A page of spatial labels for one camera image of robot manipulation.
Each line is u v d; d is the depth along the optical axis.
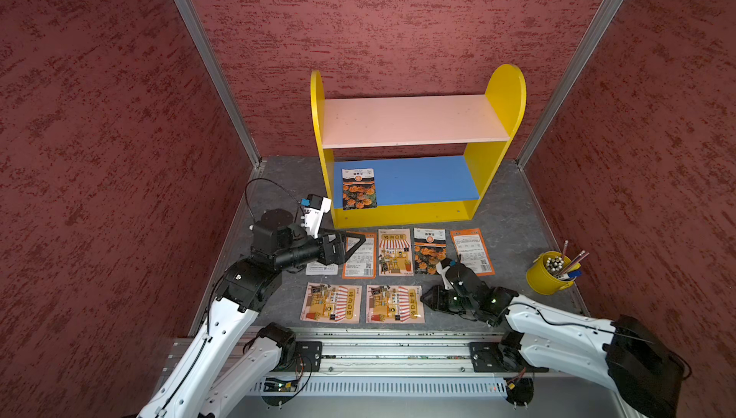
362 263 0.92
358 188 0.94
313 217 0.59
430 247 0.95
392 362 0.74
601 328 0.46
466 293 0.66
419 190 0.92
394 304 0.83
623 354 0.42
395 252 0.95
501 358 0.65
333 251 0.58
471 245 0.95
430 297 0.79
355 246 0.60
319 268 0.90
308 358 0.74
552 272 0.75
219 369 0.44
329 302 0.83
